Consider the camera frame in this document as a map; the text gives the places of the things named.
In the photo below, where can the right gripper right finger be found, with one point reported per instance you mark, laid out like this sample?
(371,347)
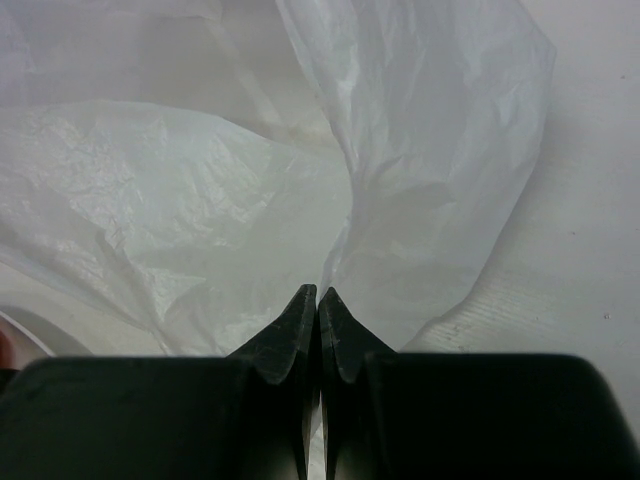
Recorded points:
(390,415)

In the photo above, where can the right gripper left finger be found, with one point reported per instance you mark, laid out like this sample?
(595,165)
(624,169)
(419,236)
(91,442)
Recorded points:
(243,416)

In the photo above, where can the white plastic bag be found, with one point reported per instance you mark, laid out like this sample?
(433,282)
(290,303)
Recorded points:
(185,166)

